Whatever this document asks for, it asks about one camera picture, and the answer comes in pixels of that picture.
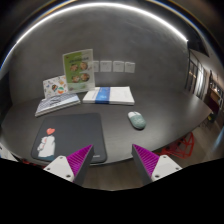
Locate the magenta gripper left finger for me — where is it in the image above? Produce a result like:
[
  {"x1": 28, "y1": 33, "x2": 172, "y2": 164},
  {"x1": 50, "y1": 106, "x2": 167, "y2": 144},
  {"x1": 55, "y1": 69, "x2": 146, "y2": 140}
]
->
[{"x1": 44, "y1": 145, "x2": 94, "y2": 186}]

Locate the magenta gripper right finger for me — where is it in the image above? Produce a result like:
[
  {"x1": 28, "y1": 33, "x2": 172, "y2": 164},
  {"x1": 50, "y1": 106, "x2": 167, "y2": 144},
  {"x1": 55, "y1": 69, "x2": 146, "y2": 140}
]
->
[{"x1": 132, "y1": 144, "x2": 181, "y2": 185}]

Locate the dark grey mouse pad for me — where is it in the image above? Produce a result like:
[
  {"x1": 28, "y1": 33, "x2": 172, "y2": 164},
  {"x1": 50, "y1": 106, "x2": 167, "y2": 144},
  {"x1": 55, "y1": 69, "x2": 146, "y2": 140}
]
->
[{"x1": 31, "y1": 113, "x2": 107, "y2": 163}]

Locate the pale green computer mouse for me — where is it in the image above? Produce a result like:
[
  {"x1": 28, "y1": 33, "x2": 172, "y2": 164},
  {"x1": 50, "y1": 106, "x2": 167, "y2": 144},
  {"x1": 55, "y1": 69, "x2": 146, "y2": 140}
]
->
[{"x1": 128, "y1": 111, "x2": 146, "y2": 130}]

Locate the grey striped book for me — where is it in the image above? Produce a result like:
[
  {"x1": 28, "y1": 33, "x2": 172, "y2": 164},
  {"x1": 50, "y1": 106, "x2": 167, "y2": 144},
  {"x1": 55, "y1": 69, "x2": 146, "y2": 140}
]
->
[{"x1": 35, "y1": 93, "x2": 80, "y2": 117}]

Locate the white book with blue band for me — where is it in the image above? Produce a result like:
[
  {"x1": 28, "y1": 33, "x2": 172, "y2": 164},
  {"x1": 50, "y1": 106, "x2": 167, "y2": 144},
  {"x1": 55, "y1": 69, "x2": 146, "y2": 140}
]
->
[{"x1": 83, "y1": 86, "x2": 135, "y2": 105}]

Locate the white card with stickers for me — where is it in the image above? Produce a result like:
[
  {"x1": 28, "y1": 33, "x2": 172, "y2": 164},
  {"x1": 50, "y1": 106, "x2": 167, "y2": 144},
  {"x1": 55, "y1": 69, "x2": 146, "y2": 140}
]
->
[{"x1": 43, "y1": 75, "x2": 68, "y2": 98}]

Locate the green menu sign stand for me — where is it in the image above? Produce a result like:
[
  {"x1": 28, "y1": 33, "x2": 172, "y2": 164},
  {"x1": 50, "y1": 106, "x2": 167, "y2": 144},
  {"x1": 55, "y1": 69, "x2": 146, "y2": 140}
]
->
[{"x1": 62, "y1": 49, "x2": 95, "y2": 93}]

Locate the curved ceiling light strip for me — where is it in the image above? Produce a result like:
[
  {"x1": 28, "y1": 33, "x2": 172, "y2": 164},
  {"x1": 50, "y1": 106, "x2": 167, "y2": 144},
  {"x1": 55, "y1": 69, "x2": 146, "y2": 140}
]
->
[{"x1": 0, "y1": 2, "x2": 187, "y2": 71}]

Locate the red wire chair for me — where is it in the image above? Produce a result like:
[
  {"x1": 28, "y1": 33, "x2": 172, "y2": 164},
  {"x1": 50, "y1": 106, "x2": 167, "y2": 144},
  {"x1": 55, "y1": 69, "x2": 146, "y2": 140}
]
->
[{"x1": 161, "y1": 132, "x2": 194, "y2": 159}]

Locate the white wall socket plate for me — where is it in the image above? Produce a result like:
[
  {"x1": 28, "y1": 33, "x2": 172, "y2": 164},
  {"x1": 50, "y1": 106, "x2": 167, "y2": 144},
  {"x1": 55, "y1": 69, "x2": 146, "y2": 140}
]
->
[
  {"x1": 113, "y1": 61, "x2": 124, "y2": 72},
  {"x1": 93, "y1": 61, "x2": 99, "y2": 72},
  {"x1": 125, "y1": 62, "x2": 135, "y2": 73},
  {"x1": 100, "y1": 61, "x2": 112, "y2": 72}
]

